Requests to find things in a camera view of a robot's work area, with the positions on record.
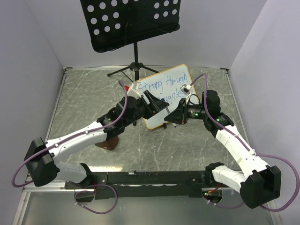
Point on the brown wooden eraser block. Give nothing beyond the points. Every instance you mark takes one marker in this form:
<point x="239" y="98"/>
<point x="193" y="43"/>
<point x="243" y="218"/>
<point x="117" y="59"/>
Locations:
<point x="109" y="144"/>

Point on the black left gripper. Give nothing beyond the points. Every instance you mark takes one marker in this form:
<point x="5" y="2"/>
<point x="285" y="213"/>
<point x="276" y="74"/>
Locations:
<point x="155" y="104"/>

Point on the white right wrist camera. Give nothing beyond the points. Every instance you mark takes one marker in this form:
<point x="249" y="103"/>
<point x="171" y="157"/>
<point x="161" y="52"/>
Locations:
<point x="188" y="91"/>

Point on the yellow framed whiteboard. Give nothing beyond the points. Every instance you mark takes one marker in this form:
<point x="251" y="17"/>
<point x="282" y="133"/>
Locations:
<point x="165" y="85"/>

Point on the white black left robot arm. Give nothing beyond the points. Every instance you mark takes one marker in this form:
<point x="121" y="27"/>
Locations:
<point x="45" y="159"/>

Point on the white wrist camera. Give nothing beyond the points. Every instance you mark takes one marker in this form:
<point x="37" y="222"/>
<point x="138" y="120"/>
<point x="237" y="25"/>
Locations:
<point x="136" y="90"/>
<point x="188" y="91"/>

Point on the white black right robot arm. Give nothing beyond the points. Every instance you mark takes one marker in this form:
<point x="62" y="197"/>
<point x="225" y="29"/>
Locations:
<point x="258" y="182"/>

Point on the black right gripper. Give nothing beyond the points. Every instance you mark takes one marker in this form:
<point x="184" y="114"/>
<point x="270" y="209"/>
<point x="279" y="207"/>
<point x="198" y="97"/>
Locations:
<point x="179" y="116"/>

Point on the black music stand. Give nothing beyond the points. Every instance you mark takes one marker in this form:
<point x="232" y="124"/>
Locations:
<point x="114" y="24"/>

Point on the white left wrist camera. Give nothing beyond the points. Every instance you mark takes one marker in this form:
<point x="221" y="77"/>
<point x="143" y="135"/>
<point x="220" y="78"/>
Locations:
<point x="136" y="90"/>

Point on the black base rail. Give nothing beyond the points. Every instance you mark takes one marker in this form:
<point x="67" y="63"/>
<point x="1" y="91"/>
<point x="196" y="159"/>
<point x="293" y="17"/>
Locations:
<point x="149" y="184"/>

